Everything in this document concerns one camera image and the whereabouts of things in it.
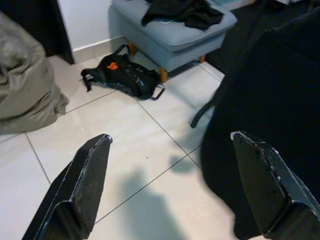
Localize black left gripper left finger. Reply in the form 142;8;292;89
21;133;113;240

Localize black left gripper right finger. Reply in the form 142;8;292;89
230;130;320;240

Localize large black draped fabric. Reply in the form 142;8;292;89
190;0;320;240

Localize black bag orange logo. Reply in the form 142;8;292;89
80;44;166;101

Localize olive green beanbag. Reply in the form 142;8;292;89
0;11;70;135

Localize grey blue ottoman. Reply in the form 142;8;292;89
108;0;238;83

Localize black crumpled garment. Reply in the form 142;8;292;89
141;0;224;31

